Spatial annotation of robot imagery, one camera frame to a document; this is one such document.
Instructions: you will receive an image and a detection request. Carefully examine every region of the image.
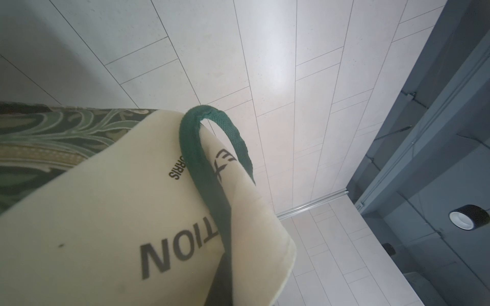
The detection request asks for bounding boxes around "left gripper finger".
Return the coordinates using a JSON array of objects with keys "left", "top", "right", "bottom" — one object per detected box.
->
[{"left": 204, "top": 254, "right": 233, "bottom": 306}]

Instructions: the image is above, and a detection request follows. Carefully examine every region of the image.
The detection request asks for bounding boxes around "cream canvas tote bag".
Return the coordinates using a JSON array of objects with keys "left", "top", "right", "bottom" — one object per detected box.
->
[{"left": 1, "top": 103, "right": 297, "bottom": 305}]

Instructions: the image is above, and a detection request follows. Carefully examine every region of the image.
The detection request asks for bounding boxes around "black ceiling spotlight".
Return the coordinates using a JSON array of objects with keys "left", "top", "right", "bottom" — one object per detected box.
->
[{"left": 449, "top": 205, "right": 489, "bottom": 231}]

